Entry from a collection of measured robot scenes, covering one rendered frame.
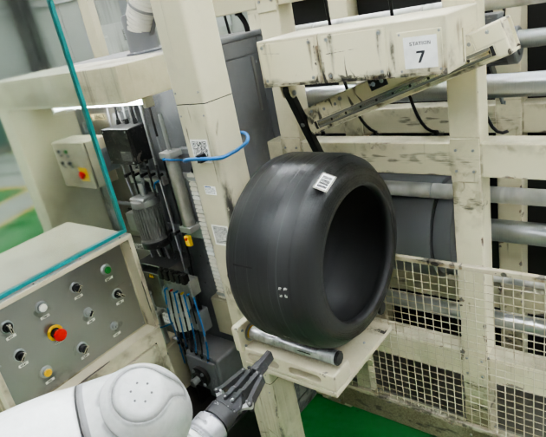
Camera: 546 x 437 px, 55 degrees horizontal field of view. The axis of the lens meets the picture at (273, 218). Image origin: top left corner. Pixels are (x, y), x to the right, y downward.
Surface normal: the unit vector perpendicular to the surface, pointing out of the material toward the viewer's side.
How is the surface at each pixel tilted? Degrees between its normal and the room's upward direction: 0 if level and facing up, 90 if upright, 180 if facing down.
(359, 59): 90
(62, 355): 90
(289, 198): 36
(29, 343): 90
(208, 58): 90
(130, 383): 43
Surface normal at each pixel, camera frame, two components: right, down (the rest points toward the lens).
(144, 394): 0.22, -0.57
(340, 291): -0.44, -0.61
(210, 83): 0.78, 0.10
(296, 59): -0.60, 0.40
